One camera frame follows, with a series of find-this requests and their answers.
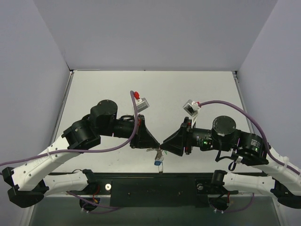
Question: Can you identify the blue plastic key tag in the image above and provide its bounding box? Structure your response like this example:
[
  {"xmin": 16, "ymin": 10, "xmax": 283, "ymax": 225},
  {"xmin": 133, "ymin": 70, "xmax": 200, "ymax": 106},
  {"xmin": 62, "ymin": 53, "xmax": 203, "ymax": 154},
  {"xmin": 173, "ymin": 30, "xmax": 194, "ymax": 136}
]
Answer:
[{"xmin": 154, "ymin": 160, "xmax": 162, "ymax": 166}]

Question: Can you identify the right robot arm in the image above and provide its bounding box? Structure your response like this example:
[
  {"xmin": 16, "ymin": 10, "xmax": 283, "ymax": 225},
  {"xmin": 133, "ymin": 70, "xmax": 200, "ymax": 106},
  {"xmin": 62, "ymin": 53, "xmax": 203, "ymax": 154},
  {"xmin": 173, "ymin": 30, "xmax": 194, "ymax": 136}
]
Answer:
[{"xmin": 160, "ymin": 116, "xmax": 301, "ymax": 209}]

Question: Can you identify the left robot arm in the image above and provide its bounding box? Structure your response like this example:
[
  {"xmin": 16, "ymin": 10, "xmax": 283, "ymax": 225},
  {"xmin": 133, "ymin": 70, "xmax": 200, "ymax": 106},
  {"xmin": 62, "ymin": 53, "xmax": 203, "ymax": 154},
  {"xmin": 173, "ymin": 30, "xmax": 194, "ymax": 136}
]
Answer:
[{"xmin": 1, "ymin": 98, "xmax": 159, "ymax": 208}]

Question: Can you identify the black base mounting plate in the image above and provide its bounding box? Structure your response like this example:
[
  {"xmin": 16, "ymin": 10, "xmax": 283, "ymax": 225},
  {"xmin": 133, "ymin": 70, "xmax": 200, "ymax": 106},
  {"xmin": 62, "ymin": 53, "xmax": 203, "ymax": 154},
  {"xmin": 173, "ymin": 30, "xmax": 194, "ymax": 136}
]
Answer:
[{"xmin": 80, "ymin": 173, "xmax": 229, "ymax": 208}]

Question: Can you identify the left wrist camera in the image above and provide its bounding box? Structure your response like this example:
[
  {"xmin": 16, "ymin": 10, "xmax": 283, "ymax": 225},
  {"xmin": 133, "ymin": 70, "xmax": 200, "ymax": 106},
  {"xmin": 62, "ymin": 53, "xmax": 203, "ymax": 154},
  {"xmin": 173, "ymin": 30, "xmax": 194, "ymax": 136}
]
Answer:
[{"xmin": 134, "ymin": 91, "xmax": 150, "ymax": 113}]

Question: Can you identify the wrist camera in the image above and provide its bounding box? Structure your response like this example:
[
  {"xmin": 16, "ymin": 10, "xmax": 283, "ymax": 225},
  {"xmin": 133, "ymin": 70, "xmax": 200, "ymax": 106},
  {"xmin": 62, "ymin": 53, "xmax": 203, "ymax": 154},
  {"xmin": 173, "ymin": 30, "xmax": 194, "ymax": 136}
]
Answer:
[
  {"xmin": 134, "ymin": 91, "xmax": 150, "ymax": 113},
  {"xmin": 183, "ymin": 99, "xmax": 200, "ymax": 117}
]

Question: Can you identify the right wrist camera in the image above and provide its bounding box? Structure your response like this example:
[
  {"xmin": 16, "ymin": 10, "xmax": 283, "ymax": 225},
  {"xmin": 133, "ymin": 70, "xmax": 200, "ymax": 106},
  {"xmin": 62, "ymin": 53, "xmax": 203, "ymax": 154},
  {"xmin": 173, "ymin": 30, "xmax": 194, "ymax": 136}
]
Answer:
[{"xmin": 183, "ymin": 99, "xmax": 200, "ymax": 117}]

